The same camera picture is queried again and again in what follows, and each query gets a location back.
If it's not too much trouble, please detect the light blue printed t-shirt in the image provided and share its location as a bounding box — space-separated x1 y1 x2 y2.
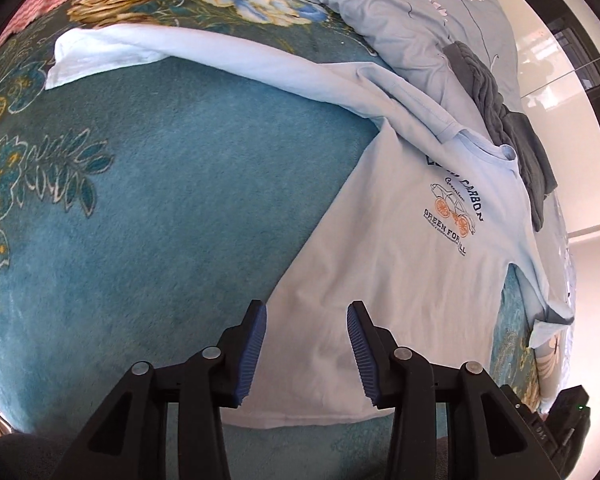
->
47 24 574 429

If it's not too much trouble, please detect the teal floral plush blanket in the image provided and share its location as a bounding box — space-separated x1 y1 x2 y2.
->
0 0 544 480

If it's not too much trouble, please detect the dark grey folded garment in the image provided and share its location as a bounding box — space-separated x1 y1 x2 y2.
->
443 41 557 232

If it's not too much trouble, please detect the light blue daisy quilt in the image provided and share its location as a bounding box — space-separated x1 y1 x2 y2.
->
318 0 574 405

